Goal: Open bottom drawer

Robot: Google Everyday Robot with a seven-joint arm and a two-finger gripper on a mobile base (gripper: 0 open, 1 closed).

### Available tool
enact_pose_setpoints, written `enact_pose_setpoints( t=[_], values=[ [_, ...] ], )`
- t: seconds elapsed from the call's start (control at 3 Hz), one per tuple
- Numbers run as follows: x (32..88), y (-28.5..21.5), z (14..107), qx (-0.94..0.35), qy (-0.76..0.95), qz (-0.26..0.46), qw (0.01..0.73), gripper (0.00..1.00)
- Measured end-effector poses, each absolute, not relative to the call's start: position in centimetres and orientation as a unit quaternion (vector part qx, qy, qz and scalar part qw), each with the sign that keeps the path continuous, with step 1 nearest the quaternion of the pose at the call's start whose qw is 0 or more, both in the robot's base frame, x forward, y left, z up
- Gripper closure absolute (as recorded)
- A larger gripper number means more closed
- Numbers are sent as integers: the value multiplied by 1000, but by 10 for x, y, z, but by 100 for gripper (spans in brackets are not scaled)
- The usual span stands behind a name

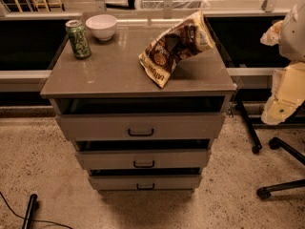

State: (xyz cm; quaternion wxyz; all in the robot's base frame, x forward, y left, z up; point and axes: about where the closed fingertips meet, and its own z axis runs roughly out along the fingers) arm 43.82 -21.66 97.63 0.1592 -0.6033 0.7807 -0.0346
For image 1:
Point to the grey bottom drawer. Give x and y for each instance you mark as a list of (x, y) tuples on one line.
[(145, 179)]

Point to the grey drawer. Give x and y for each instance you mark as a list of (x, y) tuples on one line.
[(145, 155), (84, 119), (145, 179)]

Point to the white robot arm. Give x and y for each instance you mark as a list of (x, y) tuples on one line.
[(288, 88)]

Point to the grey drawer cabinet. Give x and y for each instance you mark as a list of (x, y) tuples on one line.
[(113, 70)]

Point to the grey middle drawer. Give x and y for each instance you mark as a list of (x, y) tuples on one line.
[(145, 155)]

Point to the grey top drawer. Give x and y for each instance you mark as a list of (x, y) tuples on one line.
[(84, 119)]

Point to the brown chip bag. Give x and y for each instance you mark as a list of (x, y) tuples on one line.
[(184, 40)]

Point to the green soda can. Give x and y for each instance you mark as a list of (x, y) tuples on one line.
[(78, 39)]

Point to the white bowl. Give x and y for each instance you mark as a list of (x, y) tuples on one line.
[(102, 26)]

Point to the black stand leg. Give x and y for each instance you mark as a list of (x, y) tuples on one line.
[(31, 208)]

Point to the black table leg frame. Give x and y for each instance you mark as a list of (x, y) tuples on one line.
[(297, 120)]

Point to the wire basket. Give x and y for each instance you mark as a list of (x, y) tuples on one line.
[(176, 4)]

